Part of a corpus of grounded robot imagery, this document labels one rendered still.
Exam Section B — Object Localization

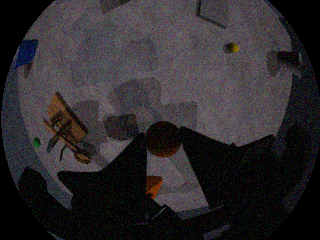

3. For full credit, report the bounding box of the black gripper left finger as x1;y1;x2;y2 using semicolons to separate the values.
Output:
57;132;148;224

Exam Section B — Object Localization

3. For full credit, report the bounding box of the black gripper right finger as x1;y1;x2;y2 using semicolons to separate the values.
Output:
180;125;275;211

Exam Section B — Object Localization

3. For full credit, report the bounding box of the yellow ball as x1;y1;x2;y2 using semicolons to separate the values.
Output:
228;43;239;52

